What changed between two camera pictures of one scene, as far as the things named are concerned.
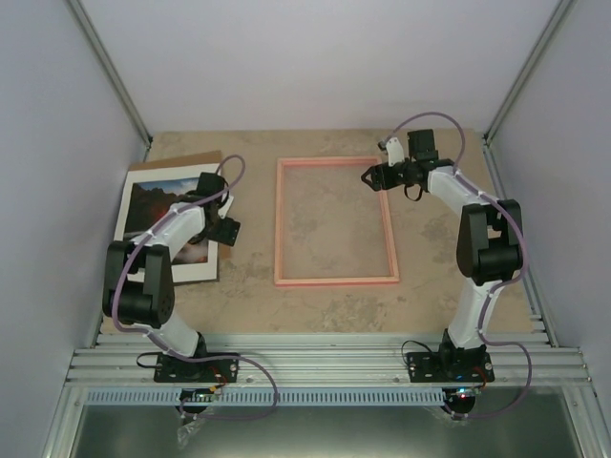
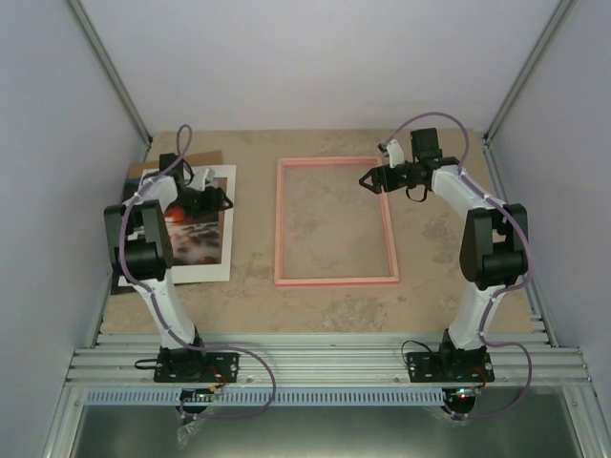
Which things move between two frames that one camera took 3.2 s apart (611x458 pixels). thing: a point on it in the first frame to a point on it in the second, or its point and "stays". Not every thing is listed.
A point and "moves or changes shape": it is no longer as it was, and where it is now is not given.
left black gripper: (227, 236) to (213, 203)
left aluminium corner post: (86, 24) stays
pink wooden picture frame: (279, 281) stays
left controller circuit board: (198, 394) stays
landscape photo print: (147, 193) moves or changes shape
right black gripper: (380, 175) stays
